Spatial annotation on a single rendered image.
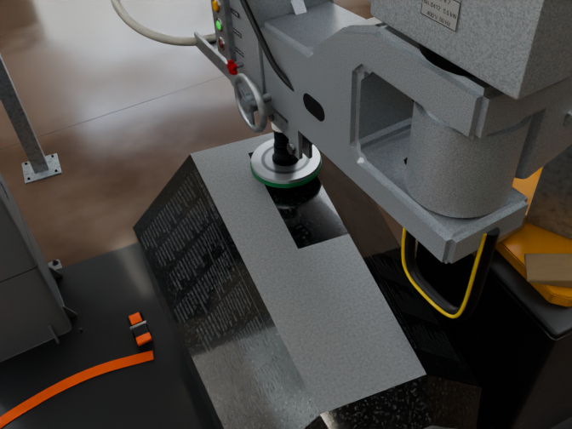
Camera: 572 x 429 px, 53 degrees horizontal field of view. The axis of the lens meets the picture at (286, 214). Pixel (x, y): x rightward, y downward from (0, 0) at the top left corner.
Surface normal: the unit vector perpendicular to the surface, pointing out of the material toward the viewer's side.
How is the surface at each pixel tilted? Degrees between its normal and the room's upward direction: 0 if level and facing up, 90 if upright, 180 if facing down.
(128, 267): 0
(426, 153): 90
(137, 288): 0
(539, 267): 11
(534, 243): 0
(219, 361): 45
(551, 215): 90
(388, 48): 90
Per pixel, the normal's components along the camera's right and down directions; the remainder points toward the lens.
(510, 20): -0.86, 0.39
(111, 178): -0.05, -0.72
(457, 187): -0.32, 0.67
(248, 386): -0.68, -0.29
